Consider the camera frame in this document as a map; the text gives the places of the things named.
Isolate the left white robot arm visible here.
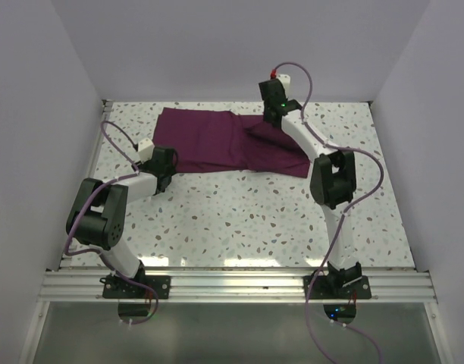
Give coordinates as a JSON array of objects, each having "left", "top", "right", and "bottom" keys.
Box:
[{"left": 64, "top": 146, "right": 178, "bottom": 298}]

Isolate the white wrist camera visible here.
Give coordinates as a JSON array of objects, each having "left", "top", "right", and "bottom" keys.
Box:
[
  {"left": 137, "top": 137, "right": 155, "bottom": 163},
  {"left": 276, "top": 74, "right": 291, "bottom": 95}
]

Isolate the aluminium left side rail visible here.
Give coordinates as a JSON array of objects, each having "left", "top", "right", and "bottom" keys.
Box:
[{"left": 58, "top": 99, "right": 113, "bottom": 271}]

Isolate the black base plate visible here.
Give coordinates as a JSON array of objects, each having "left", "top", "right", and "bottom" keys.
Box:
[
  {"left": 99, "top": 275, "right": 171, "bottom": 300},
  {"left": 303, "top": 275, "right": 372, "bottom": 300}
]

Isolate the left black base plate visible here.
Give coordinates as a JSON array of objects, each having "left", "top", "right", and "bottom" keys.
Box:
[{"left": 99, "top": 275, "right": 171, "bottom": 300}]

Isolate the aluminium front rail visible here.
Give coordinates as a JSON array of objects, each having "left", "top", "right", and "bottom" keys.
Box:
[{"left": 37, "top": 268, "right": 437, "bottom": 303}]

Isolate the purple cloth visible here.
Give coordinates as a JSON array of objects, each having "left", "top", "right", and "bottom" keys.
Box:
[{"left": 153, "top": 108, "right": 310, "bottom": 178}]

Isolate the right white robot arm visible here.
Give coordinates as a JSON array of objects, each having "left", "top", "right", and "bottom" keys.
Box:
[{"left": 259, "top": 75, "right": 362, "bottom": 298}]

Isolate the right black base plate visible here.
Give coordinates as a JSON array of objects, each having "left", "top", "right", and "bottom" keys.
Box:
[{"left": 303, "top": 275, "right": 372, "bottom": 300}]

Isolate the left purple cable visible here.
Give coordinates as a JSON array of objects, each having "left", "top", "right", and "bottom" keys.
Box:
[{"left": 64, "top": 120, "right": 158, "bottom": 325}]

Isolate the aluminium rail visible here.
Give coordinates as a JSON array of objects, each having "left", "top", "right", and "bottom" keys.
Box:
[
  {"left": 37, "top": 268, "right": 437, "bottom": 303},
  {"left": 58, "top": 99, "right": 113, "bottom": 271}
]

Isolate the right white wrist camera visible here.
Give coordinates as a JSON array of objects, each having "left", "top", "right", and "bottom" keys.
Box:
[{"left": 276, "top": 74, "right": 291, "bottom": 95}]

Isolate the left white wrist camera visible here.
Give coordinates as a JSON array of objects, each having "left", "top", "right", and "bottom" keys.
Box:
[{"left": 137, "top": 137, "right": 155, "bottom": 163}]

